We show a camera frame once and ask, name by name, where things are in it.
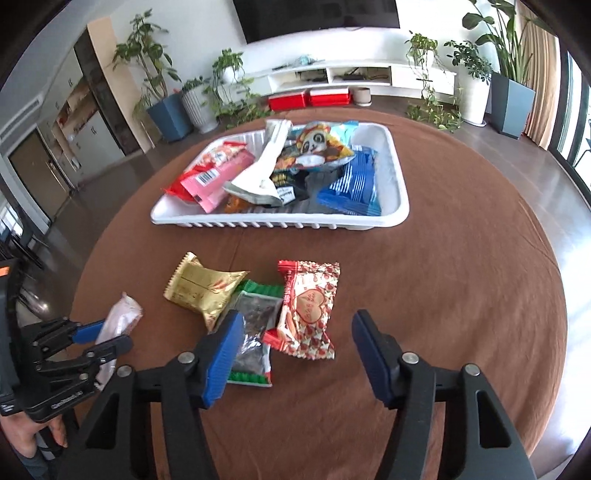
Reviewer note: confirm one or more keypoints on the orange cartoon snack packet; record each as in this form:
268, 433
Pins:
238, 205

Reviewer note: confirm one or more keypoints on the black snack packet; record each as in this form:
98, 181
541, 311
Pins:
288, 180

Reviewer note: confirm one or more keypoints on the trailing green plant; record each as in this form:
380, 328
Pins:
240, 106

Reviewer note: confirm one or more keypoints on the white ribbed plant pot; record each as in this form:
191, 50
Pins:
198, 110

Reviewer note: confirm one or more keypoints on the red white patterned snack packet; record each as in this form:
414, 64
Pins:
309, 309

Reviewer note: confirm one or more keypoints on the light blue cartoon snack packet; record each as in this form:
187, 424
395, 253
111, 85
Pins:
318, 147

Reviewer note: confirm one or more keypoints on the person's left hand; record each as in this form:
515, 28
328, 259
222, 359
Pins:
23, 438

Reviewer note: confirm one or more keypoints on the hanging vine plant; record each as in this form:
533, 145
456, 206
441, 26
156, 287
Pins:
427, 78

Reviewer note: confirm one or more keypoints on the large broad-leaf plant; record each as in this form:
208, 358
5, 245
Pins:
503, 37

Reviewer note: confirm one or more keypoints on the pink snack packet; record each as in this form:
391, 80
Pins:
217, 182

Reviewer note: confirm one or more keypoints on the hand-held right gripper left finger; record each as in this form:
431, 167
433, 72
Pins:
226, 360

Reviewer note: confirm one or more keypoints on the black television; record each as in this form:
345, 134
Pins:
318, 16

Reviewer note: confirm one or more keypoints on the large grey snack bag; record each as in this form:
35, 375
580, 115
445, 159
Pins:
254, 180

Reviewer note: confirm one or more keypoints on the red storage box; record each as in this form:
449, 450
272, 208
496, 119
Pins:
287, 101
330, 98

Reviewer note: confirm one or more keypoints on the plain white plant pot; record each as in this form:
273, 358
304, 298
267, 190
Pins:
475, 104

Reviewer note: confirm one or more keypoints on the gold snack packet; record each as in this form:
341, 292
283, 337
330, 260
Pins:
203, 286

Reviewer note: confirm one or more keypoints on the blue plant pot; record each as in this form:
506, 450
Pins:
168, 117

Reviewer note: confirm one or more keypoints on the white media cabinet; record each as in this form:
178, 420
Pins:
401, 76

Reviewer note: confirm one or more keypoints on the dark dining chair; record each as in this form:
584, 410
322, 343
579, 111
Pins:
21, 244

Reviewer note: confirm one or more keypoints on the peach print snack packet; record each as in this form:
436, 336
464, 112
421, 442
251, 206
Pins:
217, 154

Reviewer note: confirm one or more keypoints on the black window frame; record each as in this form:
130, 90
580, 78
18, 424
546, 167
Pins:
572, 138

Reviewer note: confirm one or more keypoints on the grey-blue square plant pot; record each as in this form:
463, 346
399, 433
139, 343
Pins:
510, 108

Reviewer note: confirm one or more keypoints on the green edged dark snack packet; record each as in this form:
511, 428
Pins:
256, 314

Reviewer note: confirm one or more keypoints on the small green plant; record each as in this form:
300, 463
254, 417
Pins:
194, 84

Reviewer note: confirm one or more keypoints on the wooden wall cabinet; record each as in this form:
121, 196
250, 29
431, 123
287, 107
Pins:
101, 101

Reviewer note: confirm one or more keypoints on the beige curtain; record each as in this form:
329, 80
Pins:
540, 92

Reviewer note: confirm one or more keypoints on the bushy green plant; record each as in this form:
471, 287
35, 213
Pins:
471, 60

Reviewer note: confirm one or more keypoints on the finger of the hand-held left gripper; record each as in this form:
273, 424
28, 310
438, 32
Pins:
113, 347
87, 333

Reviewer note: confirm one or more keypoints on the white plastic tray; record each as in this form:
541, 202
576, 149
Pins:
392, 184

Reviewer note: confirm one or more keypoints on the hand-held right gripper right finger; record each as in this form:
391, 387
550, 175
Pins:
369, 360

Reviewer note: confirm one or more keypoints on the white translucent snack packet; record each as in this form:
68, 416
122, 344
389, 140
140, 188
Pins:
117, 318

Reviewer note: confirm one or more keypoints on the tall leafy plant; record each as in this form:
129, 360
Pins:
147, 55

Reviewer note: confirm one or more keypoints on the brown door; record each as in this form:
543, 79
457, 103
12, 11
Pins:
30, 180

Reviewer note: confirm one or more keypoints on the small beige pot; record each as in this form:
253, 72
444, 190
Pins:
362, 97

